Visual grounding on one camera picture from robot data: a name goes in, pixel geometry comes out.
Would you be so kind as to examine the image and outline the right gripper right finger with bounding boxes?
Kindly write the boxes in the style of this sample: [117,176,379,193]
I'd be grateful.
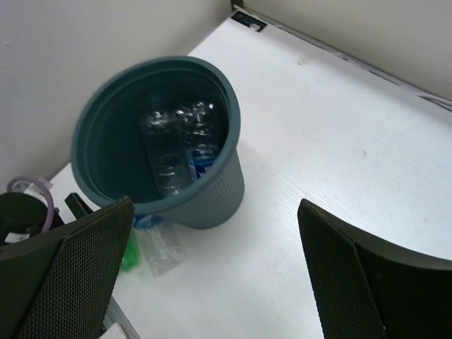
[297,199,451,338]

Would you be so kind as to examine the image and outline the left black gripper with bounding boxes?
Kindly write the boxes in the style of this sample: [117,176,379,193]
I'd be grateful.
[1,192,93,246]

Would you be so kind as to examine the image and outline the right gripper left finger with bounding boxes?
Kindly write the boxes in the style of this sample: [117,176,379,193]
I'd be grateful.
[1,197,135,338]

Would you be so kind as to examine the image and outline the green plastic soda bottle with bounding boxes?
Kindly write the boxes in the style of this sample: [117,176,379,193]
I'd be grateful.
[119,229,140,272]

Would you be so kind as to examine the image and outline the clear crushed plastic bottle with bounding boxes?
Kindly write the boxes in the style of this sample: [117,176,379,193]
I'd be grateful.
[138,110,191,198]

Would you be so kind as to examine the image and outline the clear bottle blue label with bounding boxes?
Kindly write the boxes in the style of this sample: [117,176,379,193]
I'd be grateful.
[175,101,220,182]

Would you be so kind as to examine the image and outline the dark teal plastic bin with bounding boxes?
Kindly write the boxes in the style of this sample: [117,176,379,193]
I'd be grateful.
[71,56,245,230]

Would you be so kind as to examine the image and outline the Pocari Sweat clear bottle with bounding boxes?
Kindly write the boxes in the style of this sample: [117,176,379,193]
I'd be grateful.
[133,214,186,277]

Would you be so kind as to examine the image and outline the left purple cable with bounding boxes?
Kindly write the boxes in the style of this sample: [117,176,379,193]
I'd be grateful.
[6,175,56,232]

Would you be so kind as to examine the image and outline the aluminium frame rail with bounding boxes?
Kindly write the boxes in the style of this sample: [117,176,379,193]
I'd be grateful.
[101,297,140,339]

